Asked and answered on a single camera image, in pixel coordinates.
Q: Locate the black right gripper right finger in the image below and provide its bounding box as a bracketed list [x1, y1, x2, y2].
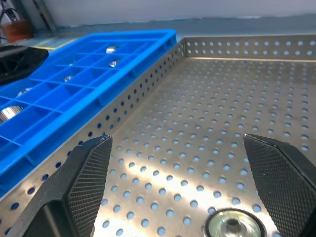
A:
[242, 133, 316, 237]

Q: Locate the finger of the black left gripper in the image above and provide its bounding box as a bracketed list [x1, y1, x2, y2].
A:
[0, 45, 50, 86]

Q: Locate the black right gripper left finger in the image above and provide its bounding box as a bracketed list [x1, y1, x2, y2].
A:
[5, 134, 113, 237]

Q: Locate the blue plastic compartment tray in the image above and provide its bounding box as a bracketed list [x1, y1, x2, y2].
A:
[0, 29, 177, 196]

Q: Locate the perforated steel tray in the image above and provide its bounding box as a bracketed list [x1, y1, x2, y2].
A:
[0, 34, 316, 237]

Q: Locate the orange translucent container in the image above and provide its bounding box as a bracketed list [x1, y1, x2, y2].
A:
[1, 20, 33, 43]

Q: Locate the grey metal frame post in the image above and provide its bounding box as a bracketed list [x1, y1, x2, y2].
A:
[20, 0, 60, 33]

